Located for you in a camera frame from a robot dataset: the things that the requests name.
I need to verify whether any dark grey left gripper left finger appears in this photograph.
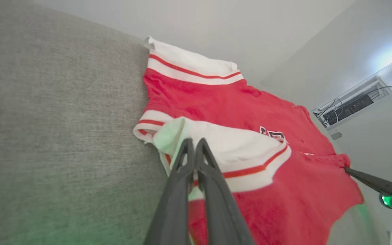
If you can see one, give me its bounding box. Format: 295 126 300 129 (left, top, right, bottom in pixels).
144 138 195 245

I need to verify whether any red white basketball jersey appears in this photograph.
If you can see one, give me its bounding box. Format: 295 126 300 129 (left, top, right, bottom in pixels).
133 36 364 245

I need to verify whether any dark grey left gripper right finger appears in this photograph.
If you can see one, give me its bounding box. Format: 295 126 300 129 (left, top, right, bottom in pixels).
195 137 255 245

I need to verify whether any black electronics box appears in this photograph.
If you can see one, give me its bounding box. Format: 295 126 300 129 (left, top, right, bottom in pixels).
322 94 375 126

